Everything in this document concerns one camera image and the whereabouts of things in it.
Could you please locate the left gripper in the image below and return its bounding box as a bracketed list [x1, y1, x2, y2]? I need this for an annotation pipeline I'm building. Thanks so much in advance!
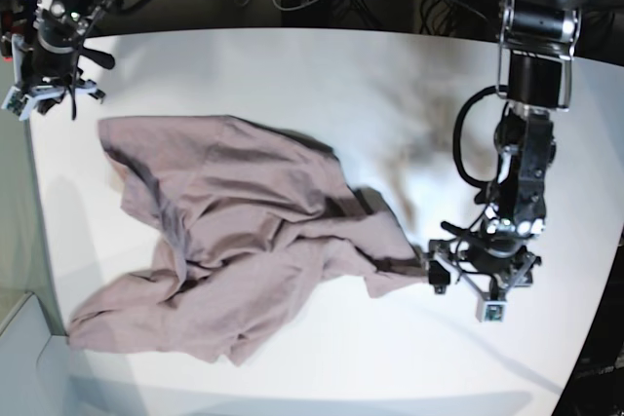
[426, 214, 541, 302]

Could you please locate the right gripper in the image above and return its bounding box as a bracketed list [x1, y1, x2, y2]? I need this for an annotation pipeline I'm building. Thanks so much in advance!
[12, 34, 115, 115]

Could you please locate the mauve pink t-shirt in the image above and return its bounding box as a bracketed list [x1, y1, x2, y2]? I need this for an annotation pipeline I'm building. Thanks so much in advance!
[68, 116, 427, 365]

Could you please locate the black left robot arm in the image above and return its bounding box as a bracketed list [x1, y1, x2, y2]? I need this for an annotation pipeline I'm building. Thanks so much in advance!
[425, 0, 596, 321]

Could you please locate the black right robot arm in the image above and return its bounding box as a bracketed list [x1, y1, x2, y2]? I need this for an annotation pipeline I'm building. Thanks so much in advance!
[1, 0, 116, 121]

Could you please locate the red black clamp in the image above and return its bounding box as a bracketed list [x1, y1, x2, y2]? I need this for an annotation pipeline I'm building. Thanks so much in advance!
[0, 10, 23, 61]

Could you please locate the white bin corner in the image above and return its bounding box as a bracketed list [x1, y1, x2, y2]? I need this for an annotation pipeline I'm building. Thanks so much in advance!
[1, 293, 90, 415]

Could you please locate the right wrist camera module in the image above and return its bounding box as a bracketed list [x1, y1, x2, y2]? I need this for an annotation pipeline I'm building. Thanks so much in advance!
[1, 86, 31, 121]

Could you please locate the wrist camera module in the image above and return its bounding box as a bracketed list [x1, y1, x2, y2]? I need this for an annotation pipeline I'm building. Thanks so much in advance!
[1, 86, 31, 121]
[476, 300, 507, 322]

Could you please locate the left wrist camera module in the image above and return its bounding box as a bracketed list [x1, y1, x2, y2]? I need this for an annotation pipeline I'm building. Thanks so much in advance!
[476, 300, 507, 322]

